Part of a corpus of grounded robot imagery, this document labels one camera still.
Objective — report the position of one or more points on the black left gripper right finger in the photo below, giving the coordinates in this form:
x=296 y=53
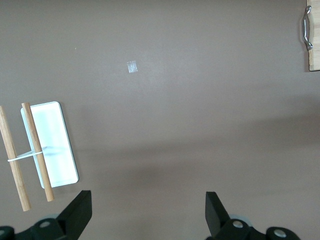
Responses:
x=215 y=217

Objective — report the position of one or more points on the clear tape piece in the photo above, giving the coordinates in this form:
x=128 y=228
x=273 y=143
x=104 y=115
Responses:
x=132 y=67

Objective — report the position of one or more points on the white rectangular tray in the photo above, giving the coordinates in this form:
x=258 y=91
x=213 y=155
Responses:
x=57 y=130

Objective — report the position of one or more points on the wooden cutting board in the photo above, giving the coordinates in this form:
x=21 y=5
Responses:
x=315 y=57

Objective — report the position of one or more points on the brown wooden rod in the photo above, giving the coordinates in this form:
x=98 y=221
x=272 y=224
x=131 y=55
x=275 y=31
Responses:
x=32 y=127
x=15 y=170

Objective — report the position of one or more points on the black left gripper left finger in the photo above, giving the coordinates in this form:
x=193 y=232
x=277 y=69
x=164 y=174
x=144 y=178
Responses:
x=77 y=212

